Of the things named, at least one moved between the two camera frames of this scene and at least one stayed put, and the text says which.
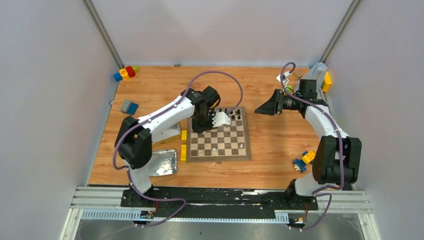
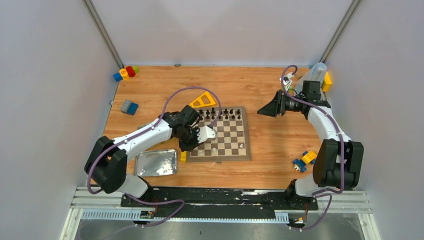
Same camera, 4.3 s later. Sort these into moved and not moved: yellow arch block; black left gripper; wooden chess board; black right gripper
Moved: black left gripper
Not moved: yellow arch block; black right gripper; wooden chess board
